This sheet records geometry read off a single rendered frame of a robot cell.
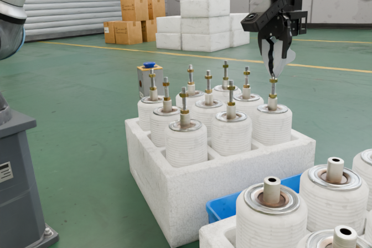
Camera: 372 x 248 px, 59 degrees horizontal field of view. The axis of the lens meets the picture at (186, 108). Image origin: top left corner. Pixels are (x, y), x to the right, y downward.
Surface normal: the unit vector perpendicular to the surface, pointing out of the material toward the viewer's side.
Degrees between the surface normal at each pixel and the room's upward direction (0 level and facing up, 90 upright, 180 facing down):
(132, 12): 90
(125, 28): 90
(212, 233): 0
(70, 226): 0
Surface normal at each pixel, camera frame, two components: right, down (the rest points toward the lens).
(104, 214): -0.04, -0.95
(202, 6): -0.65, 0.26
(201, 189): 0.39, 0.27
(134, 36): 0.74, 0.18
